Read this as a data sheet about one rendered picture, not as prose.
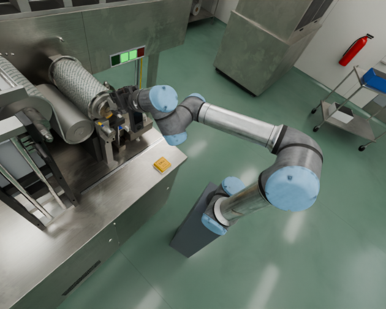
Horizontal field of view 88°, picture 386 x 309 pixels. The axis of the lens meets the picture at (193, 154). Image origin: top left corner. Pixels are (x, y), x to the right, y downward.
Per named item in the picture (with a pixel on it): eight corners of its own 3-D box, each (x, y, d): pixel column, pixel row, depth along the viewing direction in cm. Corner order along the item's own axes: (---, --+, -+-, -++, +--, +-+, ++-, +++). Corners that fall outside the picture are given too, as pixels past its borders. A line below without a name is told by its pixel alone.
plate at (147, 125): (130, 141, 109) (130, 134, 104) (84, 99, 118) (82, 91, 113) (152, 128, 118) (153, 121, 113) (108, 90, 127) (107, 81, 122)
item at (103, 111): (97, 108, 77) (113, 98, 79) (93, 105, 77) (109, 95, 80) (102, 119, 83) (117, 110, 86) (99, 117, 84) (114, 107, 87)
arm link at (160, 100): (167, 119, 57) (153, 91, 53) (145, 119, 64) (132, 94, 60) (184, 105, 61) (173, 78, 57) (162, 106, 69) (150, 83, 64)
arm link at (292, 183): (228, 212, 97) (334, 162, 53) (215, 240, 88) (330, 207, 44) (209, 197, 97) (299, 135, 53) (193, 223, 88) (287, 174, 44)
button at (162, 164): (162, 173, 111) (162, 170, 109) (153, 165, 112) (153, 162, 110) (171, 165, 115) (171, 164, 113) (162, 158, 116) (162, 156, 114)
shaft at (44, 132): (46, 146, 59) (43, 140, 56) (35, 133, 60) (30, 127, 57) (57, 141, 60) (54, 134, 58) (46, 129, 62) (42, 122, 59)
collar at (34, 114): (31, 140, 60) (22, 125, 55) (20, 127, 62) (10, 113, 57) (53, 130, 64) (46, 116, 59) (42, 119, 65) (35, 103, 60)
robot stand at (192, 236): (198, 237, 184) (240, 199, 113) (188, 258, 172) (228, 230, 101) (179, 225, 186) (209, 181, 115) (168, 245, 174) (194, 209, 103)
